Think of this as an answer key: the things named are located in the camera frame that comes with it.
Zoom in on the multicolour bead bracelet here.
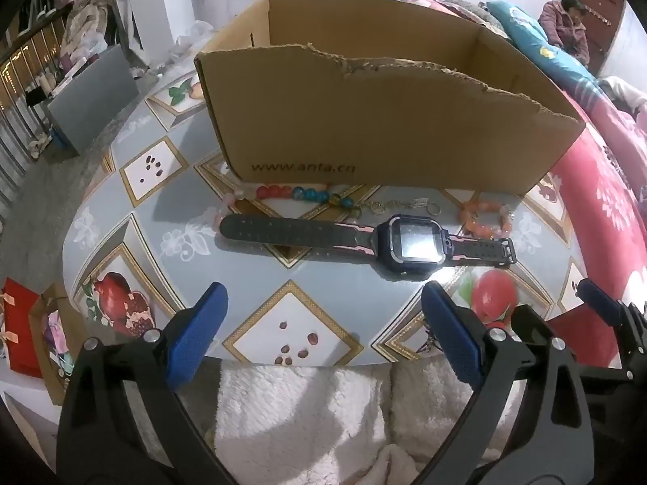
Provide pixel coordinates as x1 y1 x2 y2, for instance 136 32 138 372
212 184 357 230

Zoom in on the black and pink smartwatch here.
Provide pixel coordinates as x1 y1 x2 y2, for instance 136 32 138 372
218 212 519 280

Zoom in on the orange bead bracelet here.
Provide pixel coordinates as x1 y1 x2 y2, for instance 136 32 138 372
459 201 515 238

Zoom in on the white fleece clothing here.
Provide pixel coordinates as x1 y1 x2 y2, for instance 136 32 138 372
215 358 486 485

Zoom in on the blue printed pillow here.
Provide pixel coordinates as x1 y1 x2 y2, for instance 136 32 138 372
488 0 602 107

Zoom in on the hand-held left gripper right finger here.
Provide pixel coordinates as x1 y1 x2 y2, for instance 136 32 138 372
421 279 596 485

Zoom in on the fruit-print tablecloth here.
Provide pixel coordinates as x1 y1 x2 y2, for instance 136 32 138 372
61 68 607 369

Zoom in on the red gift bag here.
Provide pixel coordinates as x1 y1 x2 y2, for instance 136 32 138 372
0 277 44 377

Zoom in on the pile of light clothes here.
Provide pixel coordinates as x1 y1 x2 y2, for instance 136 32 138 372
61 0 137 61

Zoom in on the grey flat panel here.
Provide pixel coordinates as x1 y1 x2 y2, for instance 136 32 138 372
47 43 140 157

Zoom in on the metal railing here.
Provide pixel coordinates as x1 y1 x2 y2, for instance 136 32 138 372
0 5 76 203

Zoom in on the brown cardboard box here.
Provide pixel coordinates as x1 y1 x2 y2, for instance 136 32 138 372
195 0 587 198

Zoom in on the brown paper bag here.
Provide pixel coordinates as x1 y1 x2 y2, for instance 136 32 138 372
27 283 92 407

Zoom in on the white plastic bag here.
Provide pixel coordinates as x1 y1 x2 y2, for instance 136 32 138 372
174 20 223 56

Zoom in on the silver comb and ring charm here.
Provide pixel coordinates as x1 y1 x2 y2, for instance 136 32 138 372
408 197 442 216

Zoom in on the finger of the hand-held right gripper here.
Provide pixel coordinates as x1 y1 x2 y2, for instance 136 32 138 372
510 304 559 344
576 277 647 373

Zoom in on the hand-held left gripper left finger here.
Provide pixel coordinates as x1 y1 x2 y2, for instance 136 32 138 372
55 281 239 485

